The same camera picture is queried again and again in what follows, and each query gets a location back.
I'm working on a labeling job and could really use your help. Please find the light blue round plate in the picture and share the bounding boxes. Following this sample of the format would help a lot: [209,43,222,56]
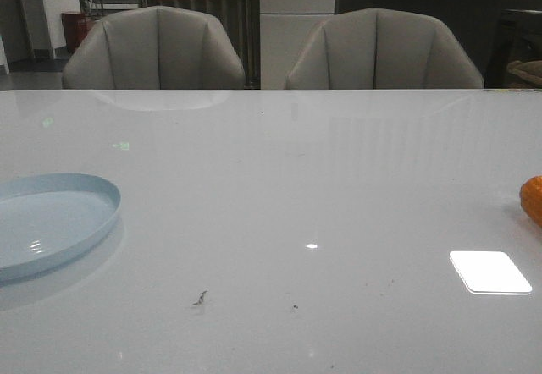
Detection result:
[1,173,121,283]

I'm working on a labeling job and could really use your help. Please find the orange corn cob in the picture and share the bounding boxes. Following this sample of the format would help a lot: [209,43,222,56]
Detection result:
[520,176,542,227]

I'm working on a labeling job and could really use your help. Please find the right beige upholstered chair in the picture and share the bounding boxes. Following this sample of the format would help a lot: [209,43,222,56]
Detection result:
[285,8,484,90]

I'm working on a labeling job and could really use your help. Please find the beige upholstered chair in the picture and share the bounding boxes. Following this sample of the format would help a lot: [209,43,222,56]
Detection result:
[62,6,245,90]
[285,8,484,90]

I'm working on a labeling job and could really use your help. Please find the left beige upholstered chair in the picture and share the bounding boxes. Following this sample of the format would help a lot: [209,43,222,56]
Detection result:
[62,6,245,90]

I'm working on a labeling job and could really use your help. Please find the white cabinet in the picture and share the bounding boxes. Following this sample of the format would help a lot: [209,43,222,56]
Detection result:
[259,0,335,90]

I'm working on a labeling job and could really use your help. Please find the red bin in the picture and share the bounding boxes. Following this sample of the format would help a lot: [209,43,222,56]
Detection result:
[61,12,94,53]

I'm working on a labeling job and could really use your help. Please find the grey counter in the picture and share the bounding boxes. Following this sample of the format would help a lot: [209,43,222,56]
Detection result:
[335,0,541,76]

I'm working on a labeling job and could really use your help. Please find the dark side table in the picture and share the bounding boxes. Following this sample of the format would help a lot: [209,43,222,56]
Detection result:
[484,9,541,89]

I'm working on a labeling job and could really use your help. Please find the beige cushion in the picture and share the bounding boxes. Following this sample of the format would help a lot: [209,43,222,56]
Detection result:
[506,60,542,89]

